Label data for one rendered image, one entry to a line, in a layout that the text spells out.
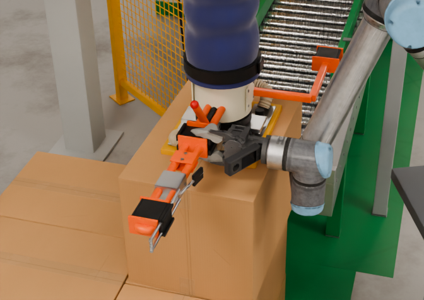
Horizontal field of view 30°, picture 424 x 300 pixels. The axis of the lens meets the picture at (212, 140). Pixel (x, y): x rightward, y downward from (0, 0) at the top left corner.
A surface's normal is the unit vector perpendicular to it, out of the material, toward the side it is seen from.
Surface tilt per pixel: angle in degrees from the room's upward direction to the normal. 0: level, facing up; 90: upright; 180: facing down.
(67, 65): 90
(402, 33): 85
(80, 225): 0
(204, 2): 108
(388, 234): 0
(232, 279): 90
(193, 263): 90
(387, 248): 0
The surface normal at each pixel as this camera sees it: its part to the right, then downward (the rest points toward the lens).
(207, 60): -0.43, 0.48
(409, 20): -0.09, 0.48
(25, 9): -0.02, -0.83
